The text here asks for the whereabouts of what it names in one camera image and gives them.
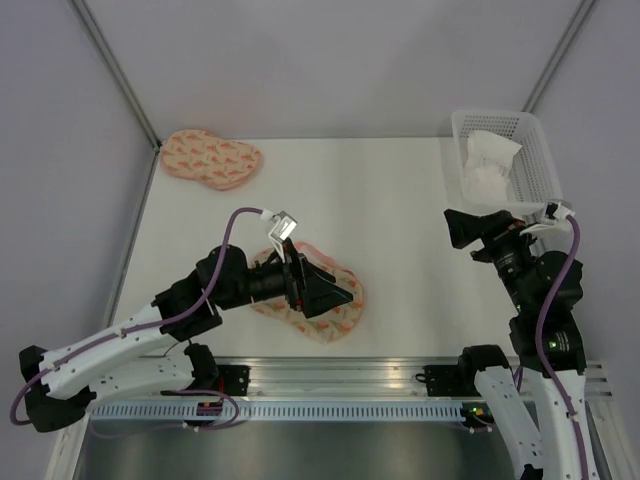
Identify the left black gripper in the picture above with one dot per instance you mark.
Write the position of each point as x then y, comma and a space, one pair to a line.
313, 298

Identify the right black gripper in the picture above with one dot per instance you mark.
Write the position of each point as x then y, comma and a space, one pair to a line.
494, 229

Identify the floral mesh laundry bag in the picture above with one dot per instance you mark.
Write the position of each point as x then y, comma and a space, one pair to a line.
332, 325

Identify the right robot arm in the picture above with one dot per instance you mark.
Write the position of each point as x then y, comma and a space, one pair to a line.
540, 408

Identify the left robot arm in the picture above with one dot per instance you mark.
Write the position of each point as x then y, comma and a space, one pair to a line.
153, 351

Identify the white bra in basket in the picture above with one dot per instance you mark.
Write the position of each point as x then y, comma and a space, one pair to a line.
489, 162

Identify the white perforated plastic basket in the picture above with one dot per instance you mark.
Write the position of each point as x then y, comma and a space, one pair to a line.
533, 178

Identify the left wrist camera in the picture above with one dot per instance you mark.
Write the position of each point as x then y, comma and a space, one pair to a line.
279, 226

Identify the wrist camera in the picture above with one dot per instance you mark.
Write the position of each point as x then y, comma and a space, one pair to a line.
553, 217
279, 226

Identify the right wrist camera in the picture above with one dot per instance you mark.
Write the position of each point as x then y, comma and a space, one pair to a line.
553, 217

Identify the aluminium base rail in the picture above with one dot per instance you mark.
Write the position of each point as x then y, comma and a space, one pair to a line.
335, 378

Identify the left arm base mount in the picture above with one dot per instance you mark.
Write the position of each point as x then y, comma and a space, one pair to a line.
230, 379

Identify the white slotted cable duct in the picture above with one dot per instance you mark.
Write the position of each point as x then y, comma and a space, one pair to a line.
192, 410

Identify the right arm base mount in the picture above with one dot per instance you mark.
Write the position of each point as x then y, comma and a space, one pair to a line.
446, 381

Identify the right aluminium frame post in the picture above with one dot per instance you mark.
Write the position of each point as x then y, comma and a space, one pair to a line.
562, 48

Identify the aluminium frame post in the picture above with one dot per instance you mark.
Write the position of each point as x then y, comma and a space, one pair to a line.
562, 48
101, 45

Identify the left aluminium frame post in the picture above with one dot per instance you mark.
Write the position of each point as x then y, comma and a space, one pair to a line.
101, 45

